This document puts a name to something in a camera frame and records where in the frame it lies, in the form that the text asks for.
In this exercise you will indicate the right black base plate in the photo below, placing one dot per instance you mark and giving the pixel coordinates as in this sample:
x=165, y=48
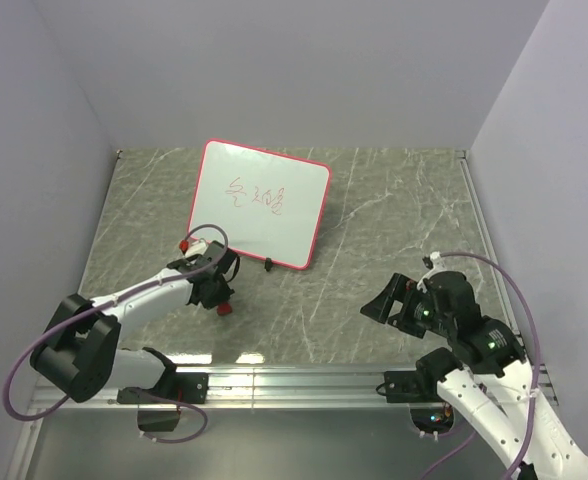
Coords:
x=402, y=386

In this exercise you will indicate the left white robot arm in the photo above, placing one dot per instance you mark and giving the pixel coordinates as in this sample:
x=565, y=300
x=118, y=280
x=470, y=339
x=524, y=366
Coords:
x=82, y=357

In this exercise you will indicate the red whiteboard eraser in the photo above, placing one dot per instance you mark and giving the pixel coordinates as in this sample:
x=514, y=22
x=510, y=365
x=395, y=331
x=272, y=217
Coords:
x=224, y=309

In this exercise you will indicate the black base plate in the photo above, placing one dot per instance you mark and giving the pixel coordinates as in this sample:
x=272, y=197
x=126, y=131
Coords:
x=402, y=386
x=184, y=387

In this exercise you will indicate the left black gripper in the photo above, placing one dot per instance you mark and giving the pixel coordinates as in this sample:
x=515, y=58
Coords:
x=221, y=296

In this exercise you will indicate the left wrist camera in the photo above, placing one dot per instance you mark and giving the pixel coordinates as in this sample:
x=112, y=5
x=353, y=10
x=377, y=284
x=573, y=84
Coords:
x=191, y=248

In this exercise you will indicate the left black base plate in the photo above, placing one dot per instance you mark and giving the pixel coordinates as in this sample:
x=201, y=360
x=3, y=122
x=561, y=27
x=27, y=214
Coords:
x=184, y=387

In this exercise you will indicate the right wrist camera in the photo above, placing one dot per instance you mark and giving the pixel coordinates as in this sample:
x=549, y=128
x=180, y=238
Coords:
x=434, y=263

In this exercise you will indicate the right side aluminium rail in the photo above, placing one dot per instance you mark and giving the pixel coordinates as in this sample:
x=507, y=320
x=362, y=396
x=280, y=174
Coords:
x=488, y=247

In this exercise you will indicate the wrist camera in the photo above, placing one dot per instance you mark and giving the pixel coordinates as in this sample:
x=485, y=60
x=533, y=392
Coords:
x=191, y=248
x=434, y=263

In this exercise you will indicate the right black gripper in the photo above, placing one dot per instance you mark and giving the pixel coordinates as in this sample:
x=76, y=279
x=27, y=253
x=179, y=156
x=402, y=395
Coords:
x=402, y=288

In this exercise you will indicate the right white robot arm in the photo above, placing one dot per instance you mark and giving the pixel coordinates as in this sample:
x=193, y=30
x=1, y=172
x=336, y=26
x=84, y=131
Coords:
x=483, y=373

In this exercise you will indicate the pink framed whiteboard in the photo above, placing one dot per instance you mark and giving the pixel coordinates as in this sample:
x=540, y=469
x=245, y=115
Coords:
x=269, y=204

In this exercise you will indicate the aluminium mounting rail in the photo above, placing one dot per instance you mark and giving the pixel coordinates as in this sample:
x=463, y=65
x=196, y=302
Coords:
x=313, y=386

